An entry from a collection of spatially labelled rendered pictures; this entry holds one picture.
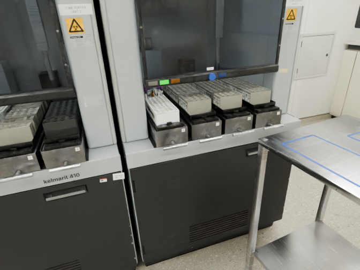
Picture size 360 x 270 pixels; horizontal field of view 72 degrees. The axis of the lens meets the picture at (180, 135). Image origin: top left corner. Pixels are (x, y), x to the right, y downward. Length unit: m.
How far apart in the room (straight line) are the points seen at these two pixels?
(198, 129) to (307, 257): 0.70
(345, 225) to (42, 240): 1.67
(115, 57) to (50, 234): 0.75
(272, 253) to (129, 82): 0.92
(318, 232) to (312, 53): 2.00
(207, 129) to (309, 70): 2.09
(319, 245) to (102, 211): 0.95
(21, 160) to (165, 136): 0.51
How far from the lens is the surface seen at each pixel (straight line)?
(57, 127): 1.01
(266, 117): 1.18
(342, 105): 3.32
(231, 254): 1.56
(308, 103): 3.15
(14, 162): 1.01
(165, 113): 0.99
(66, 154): 0.97
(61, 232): 1.18
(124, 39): 0.96
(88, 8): 0.95
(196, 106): 1.06
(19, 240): 1.21
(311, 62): 2.99
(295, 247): 1.28
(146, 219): 1.19
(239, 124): 1.10
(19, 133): 1.04
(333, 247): 1.35
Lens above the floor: 1.21
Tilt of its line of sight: 26 degrees down
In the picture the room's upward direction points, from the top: 3 degrees counter-clockwise
